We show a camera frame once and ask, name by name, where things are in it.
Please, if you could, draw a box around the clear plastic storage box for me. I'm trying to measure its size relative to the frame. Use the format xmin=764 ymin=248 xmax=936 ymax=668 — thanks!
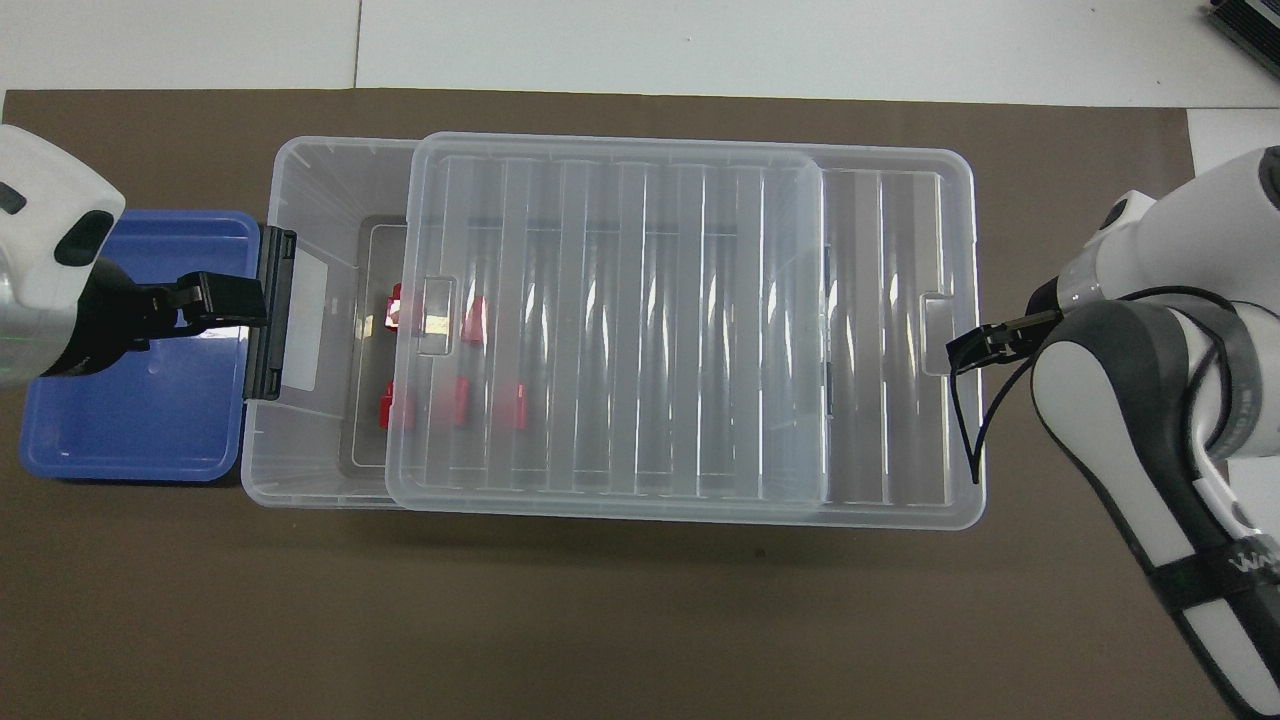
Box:
xmin=240 ymin=135 xmax=831 ymax=516

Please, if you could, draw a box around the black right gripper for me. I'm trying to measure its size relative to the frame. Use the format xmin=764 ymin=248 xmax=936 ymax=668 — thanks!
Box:
xmin=946 ymin=280 xmax=1064 ymax=377

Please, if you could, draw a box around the clear ribbed plastic lid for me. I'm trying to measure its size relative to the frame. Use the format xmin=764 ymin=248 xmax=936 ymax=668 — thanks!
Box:
xmin=385 ymin=131 xmax=988 ymax=532

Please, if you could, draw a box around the black electronic device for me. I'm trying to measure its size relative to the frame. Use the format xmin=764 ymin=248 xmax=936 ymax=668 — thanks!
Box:
xmin=1205 ymin=0 xmax=1280 ymax=53

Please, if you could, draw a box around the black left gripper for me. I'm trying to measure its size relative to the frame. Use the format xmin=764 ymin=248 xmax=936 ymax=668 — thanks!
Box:
xmin=42 ymin=256 xmax=269 ymax=380

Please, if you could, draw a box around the brown paper table mat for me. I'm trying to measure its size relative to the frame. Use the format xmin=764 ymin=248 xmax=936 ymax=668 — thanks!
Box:
xmin=0 ymin=88 xmax=1257 ymax=720

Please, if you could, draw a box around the blue plastic tray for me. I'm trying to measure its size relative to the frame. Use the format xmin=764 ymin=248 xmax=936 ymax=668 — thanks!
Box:
xmin=18 ymin=208 xmax=263 ymax=484

